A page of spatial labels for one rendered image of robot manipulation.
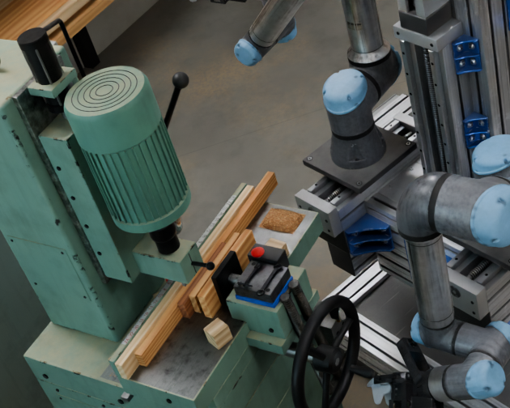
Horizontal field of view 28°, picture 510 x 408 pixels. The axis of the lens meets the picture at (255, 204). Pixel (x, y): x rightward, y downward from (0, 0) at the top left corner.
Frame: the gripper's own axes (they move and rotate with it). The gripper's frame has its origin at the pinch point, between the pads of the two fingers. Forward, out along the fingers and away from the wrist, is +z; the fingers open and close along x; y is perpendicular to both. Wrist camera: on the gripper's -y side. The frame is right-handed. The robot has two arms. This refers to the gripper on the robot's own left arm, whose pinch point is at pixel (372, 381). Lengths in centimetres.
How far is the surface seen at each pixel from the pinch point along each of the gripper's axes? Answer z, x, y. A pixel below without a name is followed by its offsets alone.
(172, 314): 22.2, -40.8, -13.0
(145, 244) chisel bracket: 22, -49, -28
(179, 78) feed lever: -9, -62, -54
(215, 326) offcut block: 11.0, -36.7, -9.4
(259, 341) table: 8.9, -26.1, -7.2
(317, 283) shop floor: 96, 66, -48
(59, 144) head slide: 9, -78, -41
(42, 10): 194, -4, -170
